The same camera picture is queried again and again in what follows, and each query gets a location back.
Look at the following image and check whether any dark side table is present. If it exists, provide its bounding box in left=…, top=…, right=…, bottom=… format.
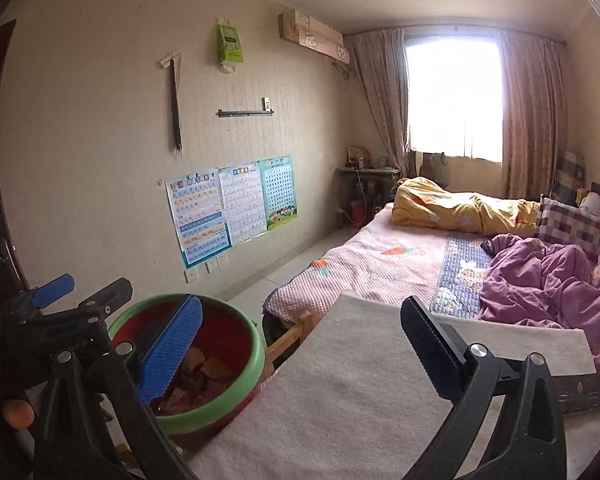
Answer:
left=335, top=167, right=401, bottom=229

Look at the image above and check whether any plaid pillow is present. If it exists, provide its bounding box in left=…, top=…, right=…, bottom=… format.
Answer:
left=536, top=196, right=600, bottom=262

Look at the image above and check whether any right number wall poster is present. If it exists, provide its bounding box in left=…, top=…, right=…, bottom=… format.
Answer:
left=259, top=155, right=298, bottom=230

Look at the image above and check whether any pink curtain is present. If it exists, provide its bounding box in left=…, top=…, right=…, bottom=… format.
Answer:
left=495, top=30, right=567, bottom=200
left=348, top=28, right=411, bottom=177

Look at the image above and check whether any window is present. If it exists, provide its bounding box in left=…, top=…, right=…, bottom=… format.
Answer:
left=405, top=37, right=504, bottom=164

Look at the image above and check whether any red bin with green rim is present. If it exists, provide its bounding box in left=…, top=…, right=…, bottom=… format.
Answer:
left=107, top=292, right=268, bottom=453

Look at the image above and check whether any green hanging bag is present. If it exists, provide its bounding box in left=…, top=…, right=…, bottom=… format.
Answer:
left=216, top=18, right=244, bottom=74

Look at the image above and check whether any black hanging strap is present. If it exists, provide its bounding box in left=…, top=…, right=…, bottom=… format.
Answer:
left=158, top=50, right=184, bottom=154

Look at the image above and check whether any person left hand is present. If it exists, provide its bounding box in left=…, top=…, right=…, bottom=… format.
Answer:
left=2, top=400, right=35, bottom=430

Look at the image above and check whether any middle white wall poster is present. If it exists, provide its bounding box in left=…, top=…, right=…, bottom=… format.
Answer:
left=219, top=162, right=266, bottom=246

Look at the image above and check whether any yellow quilt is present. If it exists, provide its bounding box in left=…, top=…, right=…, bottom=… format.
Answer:
left=391, top=177, right=540, bottom=237

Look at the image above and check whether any metal wall rail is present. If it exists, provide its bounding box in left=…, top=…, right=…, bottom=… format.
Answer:
left=216, top=96, right=274, bottom=118

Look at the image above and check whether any wall socket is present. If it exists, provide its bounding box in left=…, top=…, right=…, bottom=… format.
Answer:
left=184, top=266, right=198, bottom=283

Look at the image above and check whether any purple quilt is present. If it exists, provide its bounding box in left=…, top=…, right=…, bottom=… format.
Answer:
left=478, top=234, right=600, bottom=370

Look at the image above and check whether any left pink curtain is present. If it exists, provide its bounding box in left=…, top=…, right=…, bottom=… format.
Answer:
left=348, top=28, right=411, bottom=177

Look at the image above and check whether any red bucket under table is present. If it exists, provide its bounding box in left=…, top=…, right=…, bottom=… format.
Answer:
left=350, top=200, right=367, bottom=228

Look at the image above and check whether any bed with patterned sheet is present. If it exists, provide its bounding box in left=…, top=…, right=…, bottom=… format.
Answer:
left=263, top=208, right=492, bottom=322

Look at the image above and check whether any wall air conditioner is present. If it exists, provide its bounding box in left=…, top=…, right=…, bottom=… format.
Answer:
left=278, top=10, right=351, bottom=65

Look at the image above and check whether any left alphabet wall poster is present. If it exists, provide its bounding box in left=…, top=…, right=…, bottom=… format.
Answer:
left=164, top=168, right=230, bottom=269

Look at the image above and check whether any right pink curtain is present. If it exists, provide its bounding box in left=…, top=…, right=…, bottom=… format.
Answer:
left=495, top=30, right=567, bottom=200

